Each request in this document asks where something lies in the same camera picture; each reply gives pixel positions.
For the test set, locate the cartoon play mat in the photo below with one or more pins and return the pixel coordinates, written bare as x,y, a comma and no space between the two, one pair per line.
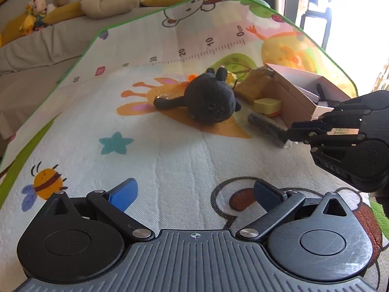
152,146

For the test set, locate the knitted multicolour pouch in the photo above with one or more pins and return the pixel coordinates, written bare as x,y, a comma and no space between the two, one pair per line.
253,85

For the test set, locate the black comb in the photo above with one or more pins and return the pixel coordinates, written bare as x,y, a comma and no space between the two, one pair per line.
264,126

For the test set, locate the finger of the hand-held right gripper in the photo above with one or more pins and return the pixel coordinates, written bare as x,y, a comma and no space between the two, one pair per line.
310,125
304,136

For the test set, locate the pink cardboard box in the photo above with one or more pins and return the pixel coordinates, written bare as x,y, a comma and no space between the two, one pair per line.
291,103

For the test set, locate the black plush toy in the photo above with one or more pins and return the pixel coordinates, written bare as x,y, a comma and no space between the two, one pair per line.
209,100

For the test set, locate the doll with pink face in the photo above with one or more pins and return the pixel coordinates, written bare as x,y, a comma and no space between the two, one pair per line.
39,6

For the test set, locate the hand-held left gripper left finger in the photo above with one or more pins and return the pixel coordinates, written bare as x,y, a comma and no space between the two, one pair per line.
123,196

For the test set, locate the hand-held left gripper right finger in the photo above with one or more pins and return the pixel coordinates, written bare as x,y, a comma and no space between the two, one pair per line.
267,196

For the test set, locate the yellow square cushion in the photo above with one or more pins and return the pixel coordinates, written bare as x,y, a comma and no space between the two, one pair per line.
12,29

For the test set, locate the sofa with beige cover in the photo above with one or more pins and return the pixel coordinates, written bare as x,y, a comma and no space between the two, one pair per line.
39,60

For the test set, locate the cream pillow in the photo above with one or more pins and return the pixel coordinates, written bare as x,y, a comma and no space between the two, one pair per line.
112,1

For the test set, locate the yellow chick plush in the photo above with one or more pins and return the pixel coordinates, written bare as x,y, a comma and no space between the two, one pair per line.
26,22

